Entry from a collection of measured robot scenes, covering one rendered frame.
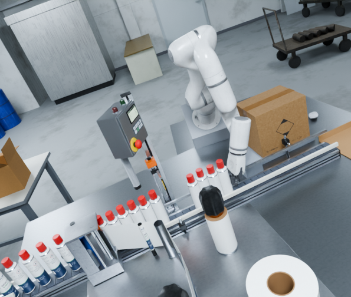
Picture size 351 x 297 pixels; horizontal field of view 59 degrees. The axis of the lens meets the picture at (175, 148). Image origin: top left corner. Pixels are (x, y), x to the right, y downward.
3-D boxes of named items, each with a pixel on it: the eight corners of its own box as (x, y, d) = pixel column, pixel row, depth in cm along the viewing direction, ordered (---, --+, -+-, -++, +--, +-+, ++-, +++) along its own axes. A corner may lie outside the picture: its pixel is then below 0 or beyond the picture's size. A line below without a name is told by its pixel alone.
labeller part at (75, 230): (65, 244, 117) (64, 243, 116) (65, 226, 127) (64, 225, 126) (98, 228, 119) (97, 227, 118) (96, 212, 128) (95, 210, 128)
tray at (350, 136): (356, 162, 149) (356, 155, 147) (318, 142, 172) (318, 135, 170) (406, 137, 153) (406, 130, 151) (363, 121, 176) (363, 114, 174)
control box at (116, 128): (114, 159, 131) (95, 121, 121) (130, 138, 144) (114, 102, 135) (135, 157, 126) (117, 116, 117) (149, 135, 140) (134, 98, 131)
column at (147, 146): (171, 213, 161) (121, 97, 129) (169, 208, 164) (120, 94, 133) (179, 209, 161) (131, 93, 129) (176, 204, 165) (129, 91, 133)
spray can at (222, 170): (226, 199, 148) (216, 165, 139) (222, 194, 153) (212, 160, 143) (236, 194, 149) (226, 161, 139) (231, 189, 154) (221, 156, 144)
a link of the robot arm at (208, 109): (192, 103, 189) (188, 86, 166) (218, 88, 189) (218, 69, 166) (202, 119, 186) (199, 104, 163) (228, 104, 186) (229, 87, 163)
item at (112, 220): (121, 250, 141) (102, 218, 132) (120, 243, 146) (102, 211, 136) (132, 245, 142) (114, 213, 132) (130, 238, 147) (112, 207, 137)
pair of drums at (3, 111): (-25, 149, 667) (-52, 114, 626) (-1, 126, 775) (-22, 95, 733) (5, 139, 661) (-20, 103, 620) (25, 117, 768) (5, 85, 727)
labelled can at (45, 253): (56, 281, 138) (32, 251, 128) (56, 272, 143) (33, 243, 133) (67, 276, 139) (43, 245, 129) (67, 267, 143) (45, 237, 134)
